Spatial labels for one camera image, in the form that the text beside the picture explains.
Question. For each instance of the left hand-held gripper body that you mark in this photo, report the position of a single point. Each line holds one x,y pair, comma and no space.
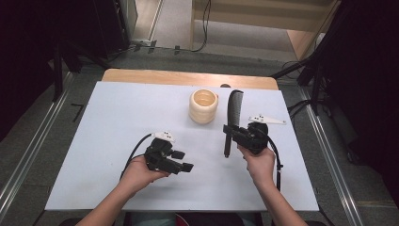
160,153

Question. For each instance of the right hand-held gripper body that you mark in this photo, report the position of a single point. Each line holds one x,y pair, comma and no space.
257,138

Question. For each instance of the black comb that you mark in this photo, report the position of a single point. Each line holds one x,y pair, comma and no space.
235,106

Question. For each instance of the person's right hand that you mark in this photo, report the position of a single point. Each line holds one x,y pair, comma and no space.
260,166

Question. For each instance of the person's left hand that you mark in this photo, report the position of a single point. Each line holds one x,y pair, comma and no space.
141,175

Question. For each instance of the cream ribbed cup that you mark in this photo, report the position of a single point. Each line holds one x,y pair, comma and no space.
204,114

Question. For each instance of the white table board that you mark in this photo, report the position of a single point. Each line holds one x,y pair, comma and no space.
119,109

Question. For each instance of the black metal stand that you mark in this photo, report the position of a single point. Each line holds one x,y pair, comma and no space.
315,88
58,78

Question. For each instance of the wooden shelf unit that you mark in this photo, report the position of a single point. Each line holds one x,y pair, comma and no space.
251,14

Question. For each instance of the dark curtain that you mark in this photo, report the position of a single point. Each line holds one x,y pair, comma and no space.
25,47
370,78

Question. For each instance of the black cabinet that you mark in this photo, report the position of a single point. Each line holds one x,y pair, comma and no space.
109,25

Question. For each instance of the metal floor rail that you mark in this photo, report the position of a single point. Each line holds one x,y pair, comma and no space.
31,141
329,150

